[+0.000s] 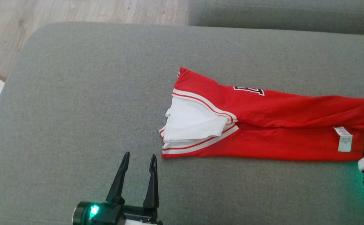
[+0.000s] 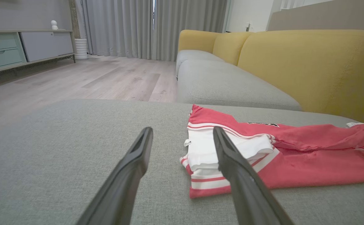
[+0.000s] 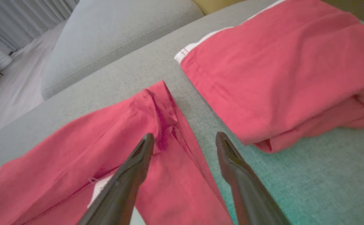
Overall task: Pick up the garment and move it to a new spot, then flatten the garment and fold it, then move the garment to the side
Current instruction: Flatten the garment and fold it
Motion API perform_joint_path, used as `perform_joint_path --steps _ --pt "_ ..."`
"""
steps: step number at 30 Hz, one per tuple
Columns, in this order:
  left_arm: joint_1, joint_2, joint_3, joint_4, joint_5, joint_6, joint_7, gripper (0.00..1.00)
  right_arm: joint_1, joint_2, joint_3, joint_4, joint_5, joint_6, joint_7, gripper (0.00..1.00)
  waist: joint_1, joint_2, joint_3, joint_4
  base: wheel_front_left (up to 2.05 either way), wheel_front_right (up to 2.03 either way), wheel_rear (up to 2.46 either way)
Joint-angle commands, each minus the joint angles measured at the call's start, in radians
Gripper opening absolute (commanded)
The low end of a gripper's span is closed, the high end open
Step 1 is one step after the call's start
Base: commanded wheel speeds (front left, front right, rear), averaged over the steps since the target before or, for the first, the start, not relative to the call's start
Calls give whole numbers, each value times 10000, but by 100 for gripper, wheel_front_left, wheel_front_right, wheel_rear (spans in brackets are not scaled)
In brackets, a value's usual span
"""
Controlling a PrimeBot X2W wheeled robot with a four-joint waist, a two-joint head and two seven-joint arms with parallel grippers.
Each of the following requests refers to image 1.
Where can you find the large grey sofa seat cushion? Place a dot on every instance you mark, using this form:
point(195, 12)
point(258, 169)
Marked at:
point(91, 109)

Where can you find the red jersey with white sleeves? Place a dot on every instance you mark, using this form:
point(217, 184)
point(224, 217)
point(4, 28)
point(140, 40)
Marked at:
point(263, 137)

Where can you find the small grey sofa seat cushion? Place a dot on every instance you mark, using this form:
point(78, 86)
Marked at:
point(279, 14)

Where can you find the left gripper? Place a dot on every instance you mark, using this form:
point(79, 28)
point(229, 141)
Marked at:
point(113, 215)

